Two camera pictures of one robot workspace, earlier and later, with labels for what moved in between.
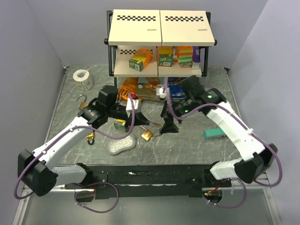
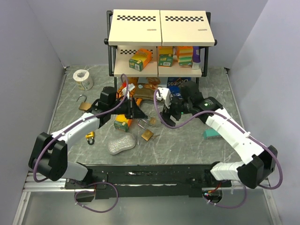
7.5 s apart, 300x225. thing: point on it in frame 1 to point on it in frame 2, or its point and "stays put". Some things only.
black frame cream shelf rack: (158, 43) stays put
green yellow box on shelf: (165, 56) stays put
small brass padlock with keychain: (157, 124) to (153, 120)
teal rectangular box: (209, 134) stays put
